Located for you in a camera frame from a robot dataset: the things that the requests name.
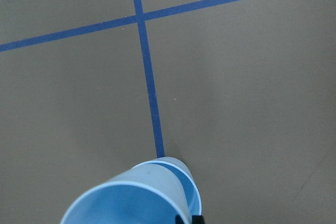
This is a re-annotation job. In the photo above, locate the light blue cup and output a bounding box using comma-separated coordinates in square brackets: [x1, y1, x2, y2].
[61, 164, 192, 223]
[148, 157, 202, 216]

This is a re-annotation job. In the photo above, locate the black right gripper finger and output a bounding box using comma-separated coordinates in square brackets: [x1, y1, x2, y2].
[192, 215, 204, 224]

